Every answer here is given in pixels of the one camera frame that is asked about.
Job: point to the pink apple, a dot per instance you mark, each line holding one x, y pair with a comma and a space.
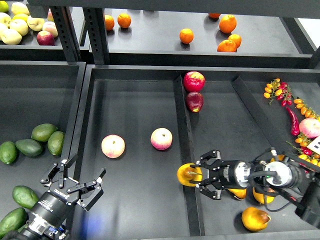
310, 127
113, 146
161, 139

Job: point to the yellow pear middle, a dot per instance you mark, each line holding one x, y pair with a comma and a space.
262, 198

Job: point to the pink apple left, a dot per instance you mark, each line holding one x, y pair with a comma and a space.
113, 146

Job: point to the black tray divider right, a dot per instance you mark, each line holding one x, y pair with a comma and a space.
273, 120

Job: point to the yellow pear with brown spot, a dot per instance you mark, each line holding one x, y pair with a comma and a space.
188, 173

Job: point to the pale yellow apple front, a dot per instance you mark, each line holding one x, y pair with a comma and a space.
11, 37

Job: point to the pink apple far right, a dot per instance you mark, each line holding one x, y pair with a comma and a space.
310, 127

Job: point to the large orange upper right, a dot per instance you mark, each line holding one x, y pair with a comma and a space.
228, 23

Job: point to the pink apple centre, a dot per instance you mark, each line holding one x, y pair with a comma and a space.
161, 139

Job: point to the bright red apple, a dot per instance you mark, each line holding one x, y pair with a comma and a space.
193, 81

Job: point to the black centre tray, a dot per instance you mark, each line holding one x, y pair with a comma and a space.
142, 198

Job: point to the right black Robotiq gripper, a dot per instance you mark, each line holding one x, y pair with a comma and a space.
212, 186

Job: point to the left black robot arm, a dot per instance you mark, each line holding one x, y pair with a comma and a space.
53, 207

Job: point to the black left tray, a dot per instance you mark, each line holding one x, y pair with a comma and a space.
34, 93

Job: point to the orange centre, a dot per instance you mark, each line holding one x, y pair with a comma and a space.
186, 35

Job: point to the black tray divider centre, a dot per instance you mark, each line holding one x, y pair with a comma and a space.
186, 146

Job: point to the yellow pear bottom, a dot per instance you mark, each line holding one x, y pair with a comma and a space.
255, 219

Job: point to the upper cherry tomato bunch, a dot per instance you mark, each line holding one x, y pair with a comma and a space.
278, 90

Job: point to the green avocado top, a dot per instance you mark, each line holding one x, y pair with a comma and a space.
42, 132

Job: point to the black upright post centre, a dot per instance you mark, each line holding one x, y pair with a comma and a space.
96, 29

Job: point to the red chili pepper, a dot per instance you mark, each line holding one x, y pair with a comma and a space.
294, 130

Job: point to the yellow pear left of pile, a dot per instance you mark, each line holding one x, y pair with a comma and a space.
239, 194

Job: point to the black upright post left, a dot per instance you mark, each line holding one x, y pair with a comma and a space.
66, 33

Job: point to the black tray divider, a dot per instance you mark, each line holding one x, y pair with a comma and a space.
273, 120
186, 146

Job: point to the black tray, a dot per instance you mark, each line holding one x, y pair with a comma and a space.
34, 93
142, 198

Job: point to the dark red apple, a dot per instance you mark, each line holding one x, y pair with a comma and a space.
194, 101

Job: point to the white label card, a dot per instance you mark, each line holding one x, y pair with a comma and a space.
315, 145

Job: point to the green avocado right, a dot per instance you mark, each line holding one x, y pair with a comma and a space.
55, 143

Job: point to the orange behind front right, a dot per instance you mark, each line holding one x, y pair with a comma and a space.
237, 39

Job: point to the black upright post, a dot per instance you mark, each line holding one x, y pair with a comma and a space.
96, 29
66, 33

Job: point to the light green avocado far left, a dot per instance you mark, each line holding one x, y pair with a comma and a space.
8, 152

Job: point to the dark green avocado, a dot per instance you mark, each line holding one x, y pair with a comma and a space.
24, 196
29, 147

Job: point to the yellow pear right upper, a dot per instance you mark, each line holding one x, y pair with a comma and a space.
277, 158

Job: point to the orange under shelf edge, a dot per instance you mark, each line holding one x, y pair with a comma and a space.
214, 15

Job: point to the red apple on shelf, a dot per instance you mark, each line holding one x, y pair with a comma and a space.
45, 38

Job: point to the dark green avocado lying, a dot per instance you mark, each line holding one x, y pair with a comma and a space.
29, 147

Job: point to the green avocado bottom left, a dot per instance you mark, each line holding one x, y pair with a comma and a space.
14, 220

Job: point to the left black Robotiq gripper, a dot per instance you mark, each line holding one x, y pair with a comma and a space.
71, 192

